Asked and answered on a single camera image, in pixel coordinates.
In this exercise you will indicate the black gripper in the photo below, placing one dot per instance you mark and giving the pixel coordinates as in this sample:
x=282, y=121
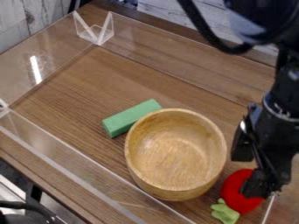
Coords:
x=267, y=138

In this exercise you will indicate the red plush strawberry toy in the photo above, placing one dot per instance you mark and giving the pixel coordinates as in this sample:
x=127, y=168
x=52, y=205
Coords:
x=232, y=203

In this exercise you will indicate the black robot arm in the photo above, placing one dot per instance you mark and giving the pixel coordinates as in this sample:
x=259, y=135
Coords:
x=268, y=22

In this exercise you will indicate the wooden bowl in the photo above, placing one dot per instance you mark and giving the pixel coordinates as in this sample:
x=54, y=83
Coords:
x=175, y=154

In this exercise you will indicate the green foam block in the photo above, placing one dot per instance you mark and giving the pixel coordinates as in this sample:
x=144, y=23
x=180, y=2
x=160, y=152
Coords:
x=120, y=122

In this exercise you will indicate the clear acrylic enclosure wall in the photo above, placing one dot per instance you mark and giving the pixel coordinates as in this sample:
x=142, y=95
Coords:
x=62, y=84

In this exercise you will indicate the black table frame bracket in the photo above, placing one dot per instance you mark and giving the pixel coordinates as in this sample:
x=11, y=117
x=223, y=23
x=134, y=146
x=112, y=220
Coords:
x=40, y=213

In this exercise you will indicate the clear acrylic corner bracket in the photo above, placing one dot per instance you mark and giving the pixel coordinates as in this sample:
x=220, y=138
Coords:
x=95, y=34

